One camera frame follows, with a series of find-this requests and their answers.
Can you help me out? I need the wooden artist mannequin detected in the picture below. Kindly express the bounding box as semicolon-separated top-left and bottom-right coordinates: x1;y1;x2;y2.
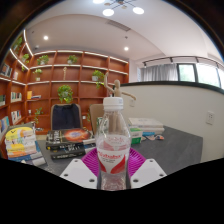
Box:
103;74;137;134

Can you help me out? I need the clear plastic water bottle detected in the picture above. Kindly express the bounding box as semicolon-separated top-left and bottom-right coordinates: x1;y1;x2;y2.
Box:
95;96;132;191

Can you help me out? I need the globe ceiling lamp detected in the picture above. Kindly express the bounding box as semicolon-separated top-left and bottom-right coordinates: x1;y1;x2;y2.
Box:
92;0;145;17

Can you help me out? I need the dark book stack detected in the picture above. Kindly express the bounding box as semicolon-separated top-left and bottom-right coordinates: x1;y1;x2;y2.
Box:
45;128;98;160

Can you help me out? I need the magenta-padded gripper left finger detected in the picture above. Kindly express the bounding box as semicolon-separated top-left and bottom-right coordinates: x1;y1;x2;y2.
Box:
59;148;100;190

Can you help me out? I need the wooden shelf unit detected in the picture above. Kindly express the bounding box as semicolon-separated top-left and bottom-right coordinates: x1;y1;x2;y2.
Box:
0;29;130;158

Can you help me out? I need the small green white box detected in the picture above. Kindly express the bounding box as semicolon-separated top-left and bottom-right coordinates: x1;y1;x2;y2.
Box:
129;127;144;145

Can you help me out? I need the window with grey curtain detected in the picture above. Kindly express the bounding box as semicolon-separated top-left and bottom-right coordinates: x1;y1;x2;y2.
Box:
138;56;224;89

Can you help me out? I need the dark upholstered chair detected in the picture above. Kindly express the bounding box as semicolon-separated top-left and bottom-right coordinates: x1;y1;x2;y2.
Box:
50;103;84;131

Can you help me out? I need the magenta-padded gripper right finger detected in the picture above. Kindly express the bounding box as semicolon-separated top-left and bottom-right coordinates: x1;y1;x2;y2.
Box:
126;148;167;190

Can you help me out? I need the white book stack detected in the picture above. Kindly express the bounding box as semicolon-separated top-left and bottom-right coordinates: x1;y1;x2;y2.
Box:
128;117;165;136

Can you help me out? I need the white wall socket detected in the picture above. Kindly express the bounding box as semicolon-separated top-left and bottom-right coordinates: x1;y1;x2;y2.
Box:
205;110;215;126

